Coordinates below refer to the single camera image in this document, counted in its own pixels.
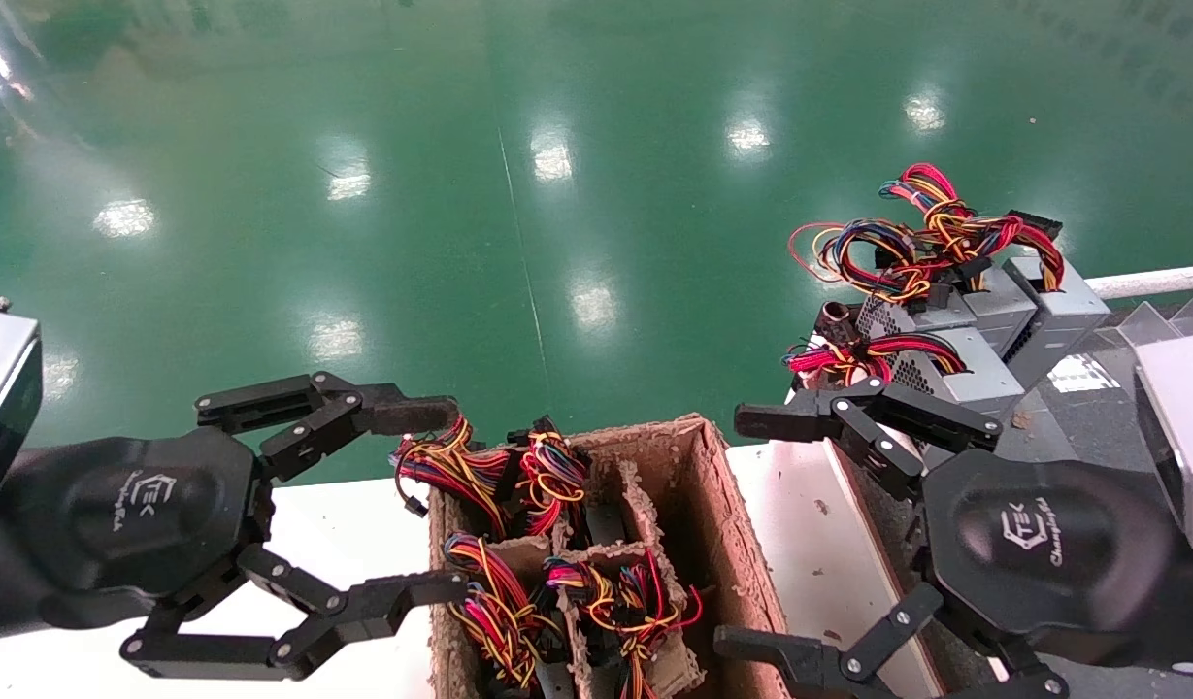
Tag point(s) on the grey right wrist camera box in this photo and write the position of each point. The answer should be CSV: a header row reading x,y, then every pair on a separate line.
x,y
1188,427

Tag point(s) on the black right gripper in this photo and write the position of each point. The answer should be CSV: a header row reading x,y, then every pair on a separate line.
x,y
1043,544

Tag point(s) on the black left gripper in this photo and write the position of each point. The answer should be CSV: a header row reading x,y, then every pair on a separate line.
x,y
140,515

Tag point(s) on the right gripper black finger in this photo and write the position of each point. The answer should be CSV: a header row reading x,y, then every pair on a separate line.
x,y
780,417
771,650

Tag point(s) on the black belt conveyor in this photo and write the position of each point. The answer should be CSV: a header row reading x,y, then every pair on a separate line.
x,y
1081,437

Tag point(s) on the brown cardboard divider box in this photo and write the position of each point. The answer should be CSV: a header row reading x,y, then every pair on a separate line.
x,y
722,544

